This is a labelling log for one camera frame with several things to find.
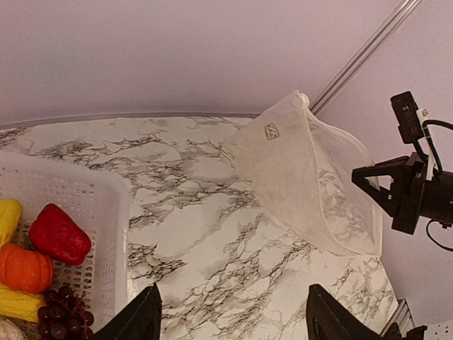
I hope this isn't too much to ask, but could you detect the right aluminium frame post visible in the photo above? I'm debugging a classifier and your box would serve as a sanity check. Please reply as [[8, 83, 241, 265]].
[[310, 0, 423, 115]]

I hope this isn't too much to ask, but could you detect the white cauliflower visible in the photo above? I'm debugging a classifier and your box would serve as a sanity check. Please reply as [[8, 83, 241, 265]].
[[0, 318, 25, 340]]

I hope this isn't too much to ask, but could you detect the dark red grape bunch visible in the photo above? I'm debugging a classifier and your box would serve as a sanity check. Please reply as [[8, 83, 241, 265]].
[[37, 285, 94, 340]]

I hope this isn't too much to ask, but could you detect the red bell pepper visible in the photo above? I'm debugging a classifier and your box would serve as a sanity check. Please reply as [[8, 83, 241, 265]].
[[28, 203, 91, 266]]

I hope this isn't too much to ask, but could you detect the clear zip top bag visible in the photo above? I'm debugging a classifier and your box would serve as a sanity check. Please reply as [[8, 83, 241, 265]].
[[222, 91, 382, 256]]

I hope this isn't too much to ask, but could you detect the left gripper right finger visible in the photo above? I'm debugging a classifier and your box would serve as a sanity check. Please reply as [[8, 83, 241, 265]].
[[306, 284, 381, 339]]

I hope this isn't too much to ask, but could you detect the white plastic basket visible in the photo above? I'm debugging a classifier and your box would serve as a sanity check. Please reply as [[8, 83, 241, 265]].
[[1, 152, 130, 332]]

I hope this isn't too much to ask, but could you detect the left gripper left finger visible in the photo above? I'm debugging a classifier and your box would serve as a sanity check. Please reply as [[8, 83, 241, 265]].
[[92, 283, 162, 340]]

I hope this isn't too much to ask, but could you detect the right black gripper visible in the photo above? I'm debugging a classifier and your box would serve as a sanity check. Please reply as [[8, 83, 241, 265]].
[[352, 152, 452, 234]]

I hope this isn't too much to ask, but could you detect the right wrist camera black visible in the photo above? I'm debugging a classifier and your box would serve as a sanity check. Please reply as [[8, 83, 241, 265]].
[[390, 91, 424, 145]]

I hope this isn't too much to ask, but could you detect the yellow corn cob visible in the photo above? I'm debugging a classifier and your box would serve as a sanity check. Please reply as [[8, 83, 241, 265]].
[[0, 283, 46, 323]]

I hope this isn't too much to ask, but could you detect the yellow banana piece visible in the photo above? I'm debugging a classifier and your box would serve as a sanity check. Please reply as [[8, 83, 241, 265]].
[[0, 199, 23, 246]]

